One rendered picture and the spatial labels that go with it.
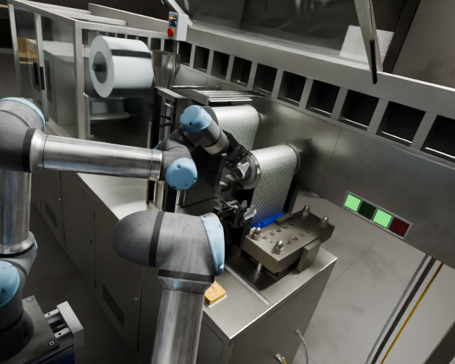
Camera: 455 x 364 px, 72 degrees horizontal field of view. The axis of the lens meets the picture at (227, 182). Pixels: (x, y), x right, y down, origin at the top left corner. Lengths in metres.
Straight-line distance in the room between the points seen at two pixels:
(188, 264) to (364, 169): 0.84
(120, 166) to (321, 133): 0.84
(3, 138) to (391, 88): 1.10
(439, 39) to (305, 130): 5.09
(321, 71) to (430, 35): 5.09
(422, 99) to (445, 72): 5.06
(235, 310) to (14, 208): 0.71
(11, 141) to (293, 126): 1.03
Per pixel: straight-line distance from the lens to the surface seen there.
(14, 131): 0.77
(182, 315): 0.64
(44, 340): 1.14
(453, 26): 6.31
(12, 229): 1.03
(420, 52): 6.36
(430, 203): 1.22
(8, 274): 1.01
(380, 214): 1.28
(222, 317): 1.07
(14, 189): 0.96
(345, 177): 1.30
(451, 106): 1.17
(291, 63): 1.41
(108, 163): 0.74
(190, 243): 0.62
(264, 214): 1.28
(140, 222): 0.64
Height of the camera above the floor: 1.71
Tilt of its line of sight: 26 degrees down
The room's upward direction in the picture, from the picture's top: 11 degrees clockwise
